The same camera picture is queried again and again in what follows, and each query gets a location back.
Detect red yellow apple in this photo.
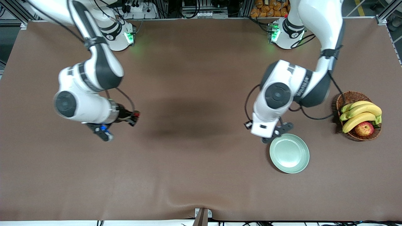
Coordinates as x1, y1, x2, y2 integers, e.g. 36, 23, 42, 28
354, 121, 375, 137

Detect green banana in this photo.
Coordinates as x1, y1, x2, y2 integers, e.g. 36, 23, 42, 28
339, 112, 383, 126

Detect orange snack packets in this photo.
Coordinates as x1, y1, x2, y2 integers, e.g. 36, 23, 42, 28
250, 0, 291, 18

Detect white power strip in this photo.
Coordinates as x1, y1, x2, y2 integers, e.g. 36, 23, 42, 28
123, 3, 157, 20

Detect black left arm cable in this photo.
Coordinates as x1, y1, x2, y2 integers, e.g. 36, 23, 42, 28
244, 35, 346, 130

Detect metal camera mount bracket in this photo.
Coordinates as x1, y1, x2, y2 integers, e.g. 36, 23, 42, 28
194, 208, 213, 226

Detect pale green plate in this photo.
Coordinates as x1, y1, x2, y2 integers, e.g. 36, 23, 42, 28
269, 133, 310, 174

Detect brown wicker basket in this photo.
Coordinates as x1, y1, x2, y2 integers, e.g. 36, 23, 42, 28
335, 91, 382, 142

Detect yellow banana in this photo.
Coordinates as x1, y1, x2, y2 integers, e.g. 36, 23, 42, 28
341, 100, 374, 114
342, 112, 377, 133
345, 104, 383, 120

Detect aluminium frame beam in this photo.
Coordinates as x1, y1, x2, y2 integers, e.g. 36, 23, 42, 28
375, 0, 402, 25
6, 0, 29, 30

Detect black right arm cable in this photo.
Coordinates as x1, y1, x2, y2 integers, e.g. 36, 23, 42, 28
47, 0, 136, 113

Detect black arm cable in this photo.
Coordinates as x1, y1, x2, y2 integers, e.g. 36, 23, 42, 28
244, 35, 346, 130
47, 0, 136, 113

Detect white socket bar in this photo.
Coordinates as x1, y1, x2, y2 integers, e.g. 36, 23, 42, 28
183, 11, 229, 19

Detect brown table mat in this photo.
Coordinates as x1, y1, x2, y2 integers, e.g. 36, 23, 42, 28
0, 18, 402, 222

